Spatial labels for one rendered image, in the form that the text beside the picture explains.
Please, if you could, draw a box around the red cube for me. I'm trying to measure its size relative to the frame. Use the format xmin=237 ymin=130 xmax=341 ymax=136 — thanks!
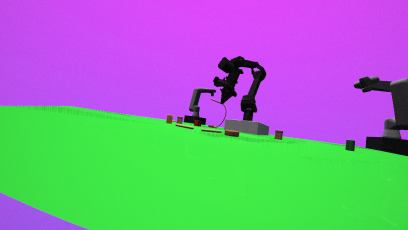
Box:
xmin=194 ymin=120 xmax=202 ymax=127

